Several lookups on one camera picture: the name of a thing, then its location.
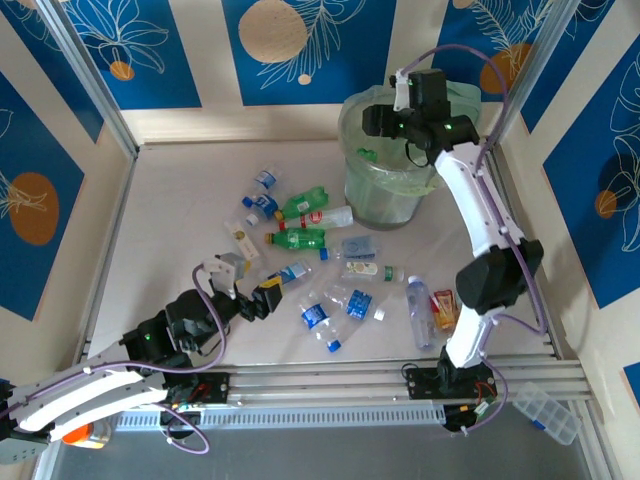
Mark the clear bottle blue red label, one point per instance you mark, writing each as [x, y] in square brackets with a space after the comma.
[314, 316]

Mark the blue label bottle white cap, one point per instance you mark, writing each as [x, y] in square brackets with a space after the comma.
[359, 302]
[267, 204]

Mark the clear bottle cream green label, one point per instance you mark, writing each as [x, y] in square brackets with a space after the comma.
[362, 269]

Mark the clear water bottle blue cap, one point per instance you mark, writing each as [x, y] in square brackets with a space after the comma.
[265, 178]

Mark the tall clear water bottle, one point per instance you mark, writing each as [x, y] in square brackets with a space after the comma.
[419, 310]

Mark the orange drink bottle red label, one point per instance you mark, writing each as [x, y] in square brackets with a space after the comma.
[444, 310]

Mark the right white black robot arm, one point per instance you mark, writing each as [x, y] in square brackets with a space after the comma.
[475, 210]

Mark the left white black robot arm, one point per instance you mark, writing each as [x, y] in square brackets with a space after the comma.
[75, 400]

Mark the mesh waste bin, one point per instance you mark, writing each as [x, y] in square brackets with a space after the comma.
[380, 210]

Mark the light green zip pouch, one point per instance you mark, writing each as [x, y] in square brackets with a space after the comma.
[470, 100]

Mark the orange lid jar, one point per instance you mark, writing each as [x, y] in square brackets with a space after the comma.
[97, 435]

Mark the clear plastic organizer box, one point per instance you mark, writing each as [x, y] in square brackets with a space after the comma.
[547, 412]

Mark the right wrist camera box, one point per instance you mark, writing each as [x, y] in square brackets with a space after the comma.
[401, 90]

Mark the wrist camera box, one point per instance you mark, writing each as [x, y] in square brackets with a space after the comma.
[401, 90]
[227, 270]

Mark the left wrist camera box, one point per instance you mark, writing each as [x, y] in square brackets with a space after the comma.
[227, 270]

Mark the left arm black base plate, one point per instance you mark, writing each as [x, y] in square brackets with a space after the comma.
[215, 386]

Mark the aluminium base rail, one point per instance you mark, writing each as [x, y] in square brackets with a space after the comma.
[320, 382]

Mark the aluminium frame post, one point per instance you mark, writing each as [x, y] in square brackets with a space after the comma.
[529, 70]
[93, 80]

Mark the aluminium side rail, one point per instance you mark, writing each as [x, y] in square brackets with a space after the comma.
[111, 240]
[507, 185]

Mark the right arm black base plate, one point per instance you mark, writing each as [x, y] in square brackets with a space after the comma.
[420, 382]

